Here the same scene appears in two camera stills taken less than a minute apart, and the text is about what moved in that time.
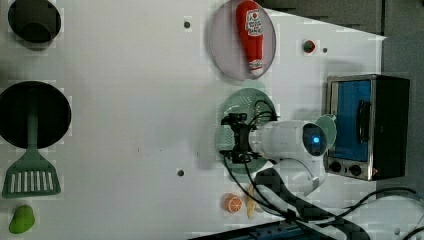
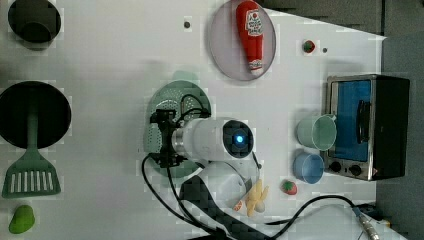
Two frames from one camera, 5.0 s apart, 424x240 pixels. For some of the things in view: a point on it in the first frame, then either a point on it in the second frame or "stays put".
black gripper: [242, 152] to [166, 120]
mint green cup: [327, 121] stays put
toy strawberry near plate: [309, 46] stays put
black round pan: [34, 96] stays put
